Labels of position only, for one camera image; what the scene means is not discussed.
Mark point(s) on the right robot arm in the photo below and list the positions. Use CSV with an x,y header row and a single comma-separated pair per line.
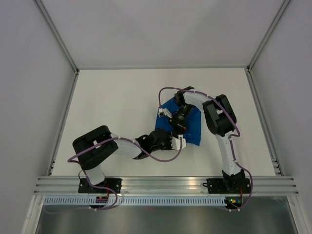
x,y
221,122

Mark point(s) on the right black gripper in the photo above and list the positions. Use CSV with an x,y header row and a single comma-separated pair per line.
x,y
179,127

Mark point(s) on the aluminium frame post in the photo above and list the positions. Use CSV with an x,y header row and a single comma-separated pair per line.
x,y
55,33
271,29

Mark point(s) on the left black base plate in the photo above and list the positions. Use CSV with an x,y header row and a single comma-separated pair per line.
x,y
109,186

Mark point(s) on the aluminium front rail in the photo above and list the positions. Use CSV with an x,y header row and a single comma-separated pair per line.
x,y
173,185

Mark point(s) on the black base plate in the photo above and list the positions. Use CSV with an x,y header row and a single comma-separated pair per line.
x,y
109,186
219,186

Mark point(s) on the white slotted cable duct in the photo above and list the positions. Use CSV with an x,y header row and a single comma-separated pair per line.
x,y
136,200

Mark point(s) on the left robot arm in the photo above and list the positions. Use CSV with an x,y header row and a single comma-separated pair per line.
x,y
97,145

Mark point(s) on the right aluminium frame post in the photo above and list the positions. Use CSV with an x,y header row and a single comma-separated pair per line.
x,y
271,29

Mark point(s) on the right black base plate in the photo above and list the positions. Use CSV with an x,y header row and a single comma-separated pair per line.
x,y
219,186

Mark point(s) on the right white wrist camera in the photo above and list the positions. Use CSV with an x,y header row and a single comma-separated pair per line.
x,y
164,112

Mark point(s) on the left aluminium frame post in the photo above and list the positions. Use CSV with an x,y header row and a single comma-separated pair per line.
x,y
55,33

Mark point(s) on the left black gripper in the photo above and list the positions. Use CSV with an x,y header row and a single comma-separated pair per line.
x,y
169,136

